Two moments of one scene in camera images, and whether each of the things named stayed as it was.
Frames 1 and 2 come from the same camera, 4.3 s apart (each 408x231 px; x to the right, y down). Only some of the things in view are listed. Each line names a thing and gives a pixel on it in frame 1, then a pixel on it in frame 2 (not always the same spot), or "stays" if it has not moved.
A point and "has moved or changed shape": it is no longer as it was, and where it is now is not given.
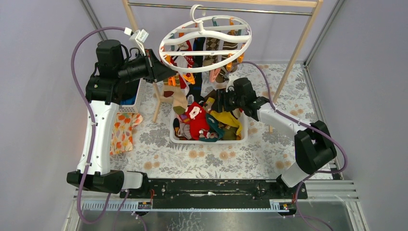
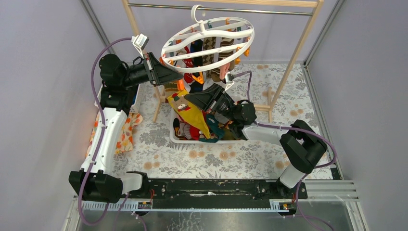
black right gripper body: (230, 100) → (217, 102)
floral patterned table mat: (271, 151) stays
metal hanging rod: (170, 6) stays
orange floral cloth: (121, 139) stays
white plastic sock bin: (244, 136) stays
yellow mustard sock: (228, 118) has moved or changed shape
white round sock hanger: (205, 43) has moved or changed shape
